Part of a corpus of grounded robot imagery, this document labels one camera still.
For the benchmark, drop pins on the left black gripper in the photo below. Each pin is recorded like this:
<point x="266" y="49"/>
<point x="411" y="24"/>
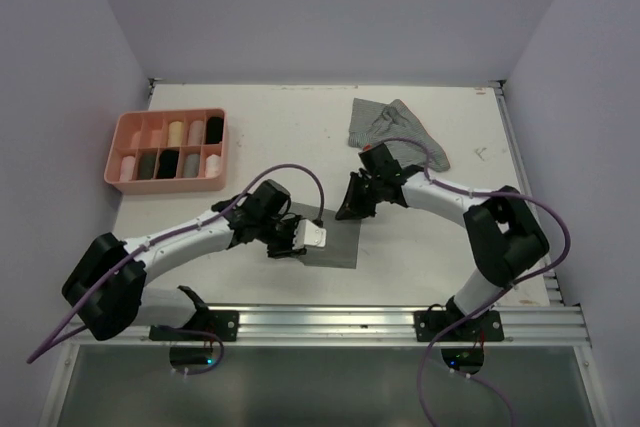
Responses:
<point x="286" y="249"/>

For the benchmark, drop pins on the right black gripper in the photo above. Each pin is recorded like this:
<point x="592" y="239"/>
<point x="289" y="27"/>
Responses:
<point x="352" y="207"/>

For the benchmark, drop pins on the plain grey underwear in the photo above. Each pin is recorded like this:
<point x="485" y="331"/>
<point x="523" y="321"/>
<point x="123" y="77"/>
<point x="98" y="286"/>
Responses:
<point x="341" y="249"/>

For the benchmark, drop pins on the beige navy-trimmed underwear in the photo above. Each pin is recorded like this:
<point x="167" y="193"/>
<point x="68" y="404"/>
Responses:
<point x="175" y="133"/>

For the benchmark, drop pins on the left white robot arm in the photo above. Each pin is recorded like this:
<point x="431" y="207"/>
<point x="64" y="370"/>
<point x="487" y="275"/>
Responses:
<point x="111" y="285"/>

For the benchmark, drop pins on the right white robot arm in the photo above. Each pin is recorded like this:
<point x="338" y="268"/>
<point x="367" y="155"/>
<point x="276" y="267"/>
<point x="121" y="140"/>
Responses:
<point x="505" y="238"/>

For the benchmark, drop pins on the grey striped underwear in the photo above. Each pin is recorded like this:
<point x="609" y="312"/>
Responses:
<point x="371" y="122"/>

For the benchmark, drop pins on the white rolled cloth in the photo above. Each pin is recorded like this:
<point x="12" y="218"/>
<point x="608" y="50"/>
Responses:
<point x="213" y="166"/>

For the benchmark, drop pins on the grey rolled cloth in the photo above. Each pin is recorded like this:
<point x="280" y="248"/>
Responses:
<point x="191" y="166"/>

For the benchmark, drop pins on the black rolled cloth back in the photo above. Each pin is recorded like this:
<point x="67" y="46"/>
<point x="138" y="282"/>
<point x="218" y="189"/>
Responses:
<point x="214" y="130"/>

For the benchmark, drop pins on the black rolled cloth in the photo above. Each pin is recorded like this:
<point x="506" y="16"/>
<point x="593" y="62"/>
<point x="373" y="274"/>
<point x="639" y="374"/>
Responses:
<point x="167" y="164"/>
<point x="214" y="130"/>

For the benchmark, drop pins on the black rolled cloth front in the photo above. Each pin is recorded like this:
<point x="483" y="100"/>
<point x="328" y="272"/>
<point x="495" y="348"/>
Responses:
<point x="167" y="164"/>

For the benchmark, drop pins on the beige rolled cloth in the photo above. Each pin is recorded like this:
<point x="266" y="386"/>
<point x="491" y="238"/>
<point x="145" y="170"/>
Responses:
<point x="196" y="133"/>

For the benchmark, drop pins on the pink divided storage tray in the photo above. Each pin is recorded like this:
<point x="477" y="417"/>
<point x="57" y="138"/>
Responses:
<point x="146" y="131"/>

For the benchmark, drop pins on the olive rolled cloth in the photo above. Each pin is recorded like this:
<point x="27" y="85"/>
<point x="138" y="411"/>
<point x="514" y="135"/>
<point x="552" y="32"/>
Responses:
<point x="146" y="166"/>

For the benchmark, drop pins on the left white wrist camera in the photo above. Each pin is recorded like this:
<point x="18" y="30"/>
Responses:
<point x="309" y="235"/>

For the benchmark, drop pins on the aluminium mounting rail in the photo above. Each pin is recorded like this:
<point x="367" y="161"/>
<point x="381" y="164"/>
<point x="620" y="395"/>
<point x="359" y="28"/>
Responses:
<point x="394" y="326"/>

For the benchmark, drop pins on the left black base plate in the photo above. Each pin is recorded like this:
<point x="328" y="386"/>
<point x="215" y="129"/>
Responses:
<point x="224" y="324"/>

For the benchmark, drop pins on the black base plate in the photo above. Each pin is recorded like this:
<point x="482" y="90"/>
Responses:
<point x="430" y="327"/>
<point x="224" y="324"/>

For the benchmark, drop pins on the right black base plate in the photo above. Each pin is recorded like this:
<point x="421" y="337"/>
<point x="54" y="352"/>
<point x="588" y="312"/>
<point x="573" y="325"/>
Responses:
<point x="430" y="327"/>

